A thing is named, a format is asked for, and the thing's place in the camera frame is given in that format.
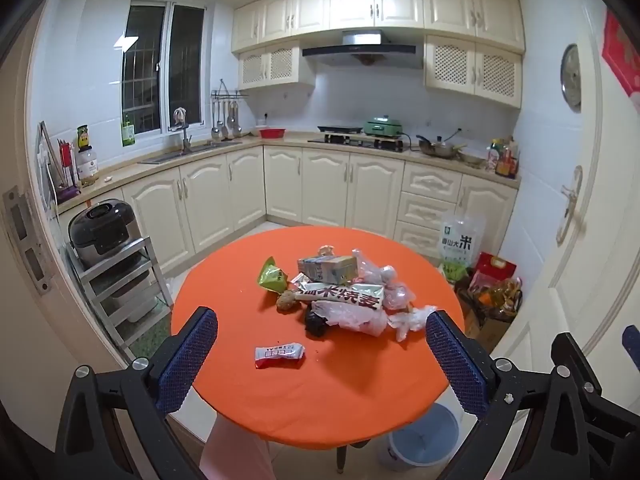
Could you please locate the window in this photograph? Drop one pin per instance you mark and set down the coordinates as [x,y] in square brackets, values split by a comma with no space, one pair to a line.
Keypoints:
[162,65]

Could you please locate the group of condiment bottles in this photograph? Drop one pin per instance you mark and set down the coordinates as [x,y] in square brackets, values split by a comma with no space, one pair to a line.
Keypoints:
[502,160]

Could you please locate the red basin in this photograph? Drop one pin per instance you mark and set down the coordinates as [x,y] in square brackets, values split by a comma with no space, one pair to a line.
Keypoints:
[271,133]

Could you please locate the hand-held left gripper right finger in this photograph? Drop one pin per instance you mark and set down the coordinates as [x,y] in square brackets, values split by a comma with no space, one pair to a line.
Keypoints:
[455,360]

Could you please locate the black rice cooker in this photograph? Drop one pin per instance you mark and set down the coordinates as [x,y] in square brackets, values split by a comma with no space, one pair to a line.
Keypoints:
[100,232]

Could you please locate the clear rice bag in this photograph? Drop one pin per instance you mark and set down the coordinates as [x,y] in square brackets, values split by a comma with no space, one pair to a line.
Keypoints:
[460,245]

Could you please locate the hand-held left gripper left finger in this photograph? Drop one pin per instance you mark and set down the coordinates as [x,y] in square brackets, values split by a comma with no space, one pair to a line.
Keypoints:
[185,355]

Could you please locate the red white candy wrapper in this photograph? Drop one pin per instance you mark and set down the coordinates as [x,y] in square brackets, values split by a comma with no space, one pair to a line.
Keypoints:
[280,355]

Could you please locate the green snack packet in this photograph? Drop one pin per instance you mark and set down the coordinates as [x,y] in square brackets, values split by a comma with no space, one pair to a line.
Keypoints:
[272,277]

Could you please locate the purple utensil holder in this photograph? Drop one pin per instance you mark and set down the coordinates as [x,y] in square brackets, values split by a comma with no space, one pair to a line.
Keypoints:
[67,180]

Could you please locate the cream lower cabinets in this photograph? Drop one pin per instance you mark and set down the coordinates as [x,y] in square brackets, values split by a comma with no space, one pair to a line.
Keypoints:
[325,185]

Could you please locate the clear jar white label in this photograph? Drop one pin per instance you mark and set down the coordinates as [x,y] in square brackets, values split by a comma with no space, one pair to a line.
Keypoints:
[87,167]

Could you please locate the metal shelf rack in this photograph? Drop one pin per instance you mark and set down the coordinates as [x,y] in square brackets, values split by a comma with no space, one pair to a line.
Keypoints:
[125,300]

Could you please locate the metal sink faucet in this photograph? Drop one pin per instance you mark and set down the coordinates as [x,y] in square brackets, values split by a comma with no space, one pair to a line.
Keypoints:
[186,140]

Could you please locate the hanging kitchen utensils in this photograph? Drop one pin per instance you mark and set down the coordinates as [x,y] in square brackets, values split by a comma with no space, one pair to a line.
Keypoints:
[227,110]

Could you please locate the metal wok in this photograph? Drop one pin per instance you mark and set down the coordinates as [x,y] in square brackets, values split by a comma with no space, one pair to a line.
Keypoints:
[437,147]

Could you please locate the large white red snack bag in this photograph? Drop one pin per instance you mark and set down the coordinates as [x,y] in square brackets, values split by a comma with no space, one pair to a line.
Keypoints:
[345,297]

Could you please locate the red gift bag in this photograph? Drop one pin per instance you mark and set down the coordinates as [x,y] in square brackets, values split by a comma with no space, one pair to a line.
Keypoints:
[495,267]

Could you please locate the kitchen sink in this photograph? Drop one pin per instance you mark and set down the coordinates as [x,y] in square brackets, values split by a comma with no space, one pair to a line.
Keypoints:
[190,152]

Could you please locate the blue white milk carton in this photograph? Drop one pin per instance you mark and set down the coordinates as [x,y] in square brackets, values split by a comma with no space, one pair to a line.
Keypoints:
[327,267]

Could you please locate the orange round table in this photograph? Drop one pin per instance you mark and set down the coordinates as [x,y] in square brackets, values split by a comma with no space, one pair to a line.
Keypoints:
[240,285]

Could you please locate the black griddle pan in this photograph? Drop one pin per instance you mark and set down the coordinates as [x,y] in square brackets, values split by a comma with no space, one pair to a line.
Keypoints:
[340,128]

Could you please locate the cardboard box of goods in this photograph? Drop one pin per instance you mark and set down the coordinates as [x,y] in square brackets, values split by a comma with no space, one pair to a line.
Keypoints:
[492,315]

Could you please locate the brown bread lump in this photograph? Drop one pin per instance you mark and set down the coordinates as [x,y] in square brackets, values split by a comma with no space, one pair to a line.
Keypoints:
[286,302]

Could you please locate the cream upper cabinets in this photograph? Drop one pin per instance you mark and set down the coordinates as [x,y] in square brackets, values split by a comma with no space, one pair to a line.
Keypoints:
[400,0]

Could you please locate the range hood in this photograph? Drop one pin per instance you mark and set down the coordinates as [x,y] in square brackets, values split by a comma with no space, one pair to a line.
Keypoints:
[360,50]

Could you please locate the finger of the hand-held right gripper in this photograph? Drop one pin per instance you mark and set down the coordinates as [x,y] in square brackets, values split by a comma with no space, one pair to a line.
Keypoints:
[575,352]
[631,342]

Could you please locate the green label bottle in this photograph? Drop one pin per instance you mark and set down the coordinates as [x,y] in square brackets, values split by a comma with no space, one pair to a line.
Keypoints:
[128,132]

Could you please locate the white plastic bag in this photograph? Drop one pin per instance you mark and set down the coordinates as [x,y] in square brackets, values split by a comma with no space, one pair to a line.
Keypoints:
[360,320]

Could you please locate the cream cabinets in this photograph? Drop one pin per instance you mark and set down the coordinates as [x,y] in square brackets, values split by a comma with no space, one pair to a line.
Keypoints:
[400,0]
[325,185]

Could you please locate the black gas stove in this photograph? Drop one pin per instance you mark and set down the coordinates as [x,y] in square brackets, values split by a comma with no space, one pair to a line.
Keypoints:
[350,142]

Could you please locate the black round lump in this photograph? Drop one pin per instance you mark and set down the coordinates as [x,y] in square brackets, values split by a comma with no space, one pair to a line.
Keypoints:
[316,324]

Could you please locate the crumpled beige paper ball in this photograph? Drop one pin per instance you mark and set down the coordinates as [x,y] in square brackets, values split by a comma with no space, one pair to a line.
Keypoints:
[326,250]

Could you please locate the white door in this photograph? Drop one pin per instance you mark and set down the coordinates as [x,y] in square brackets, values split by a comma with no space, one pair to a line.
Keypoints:
[550,285]

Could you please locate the metal door strike plate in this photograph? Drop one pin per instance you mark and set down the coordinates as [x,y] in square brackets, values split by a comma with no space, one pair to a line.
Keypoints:
[25,240]

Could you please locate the blue plastic bin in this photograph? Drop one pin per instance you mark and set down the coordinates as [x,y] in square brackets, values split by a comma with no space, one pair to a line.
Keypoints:
[425,440]

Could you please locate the red door poster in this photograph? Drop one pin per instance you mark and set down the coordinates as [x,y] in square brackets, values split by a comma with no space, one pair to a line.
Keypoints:
[622,50]

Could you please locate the green electric cooking pot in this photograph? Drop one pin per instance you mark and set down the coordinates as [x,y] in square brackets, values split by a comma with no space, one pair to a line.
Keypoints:
[382,128]

